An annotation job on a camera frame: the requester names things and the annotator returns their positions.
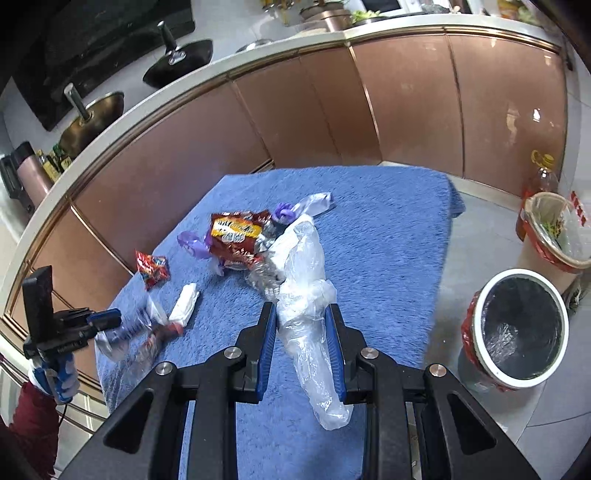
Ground clear plastic bag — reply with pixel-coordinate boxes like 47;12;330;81
246;215;353;431

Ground black wok pan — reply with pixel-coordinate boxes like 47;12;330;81
142;21;213;89

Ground small red snack packet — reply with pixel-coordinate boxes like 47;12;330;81
135;251;170;291

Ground blue white milk carton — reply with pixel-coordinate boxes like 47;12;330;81
95;297;168;362

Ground cooking oil bottle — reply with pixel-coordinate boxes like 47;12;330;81
515;150;559;241

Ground pink thermos bottle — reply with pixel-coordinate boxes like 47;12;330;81
12;141;53;208

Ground copper cooking pot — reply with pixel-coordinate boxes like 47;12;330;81
300;1;353;32

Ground white kitchen countertop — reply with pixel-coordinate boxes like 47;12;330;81
1;14;564;310

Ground red beige trash bin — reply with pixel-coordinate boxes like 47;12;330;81
516;192;590;294

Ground blue towel mat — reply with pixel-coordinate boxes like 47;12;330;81
113;166;465;479

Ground brown kitchen cabinets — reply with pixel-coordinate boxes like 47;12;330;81
0;32;569;480

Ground purple clear twisted wrapper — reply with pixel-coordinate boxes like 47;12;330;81
271;192;335;225

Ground white paper napkin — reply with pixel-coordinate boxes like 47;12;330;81
168;283;200;327

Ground black bin white rim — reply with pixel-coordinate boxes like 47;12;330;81
458;268;569;392

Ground dark red sleeve forearm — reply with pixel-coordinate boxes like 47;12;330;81
8;381;59;479

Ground purple white crumpled wrapper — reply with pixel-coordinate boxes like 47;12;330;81
177;231;224;276

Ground brass wok pan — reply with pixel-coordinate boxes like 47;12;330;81
58;83;124;159

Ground red clear plastic wrapper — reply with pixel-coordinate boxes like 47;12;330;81
138;322;184;361

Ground brown red snack bag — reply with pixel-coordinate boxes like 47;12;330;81
207;210;276;270

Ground blue white gloved left hand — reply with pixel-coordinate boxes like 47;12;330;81
28;353;80;405

